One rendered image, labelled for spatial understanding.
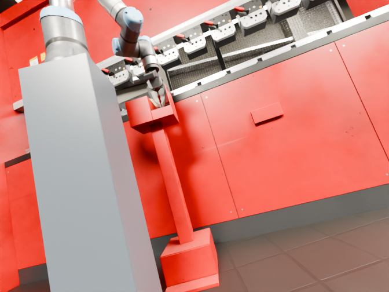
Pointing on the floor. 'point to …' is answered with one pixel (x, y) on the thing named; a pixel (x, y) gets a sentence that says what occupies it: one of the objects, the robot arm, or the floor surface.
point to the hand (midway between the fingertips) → (161, 105)
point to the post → (219, 56)
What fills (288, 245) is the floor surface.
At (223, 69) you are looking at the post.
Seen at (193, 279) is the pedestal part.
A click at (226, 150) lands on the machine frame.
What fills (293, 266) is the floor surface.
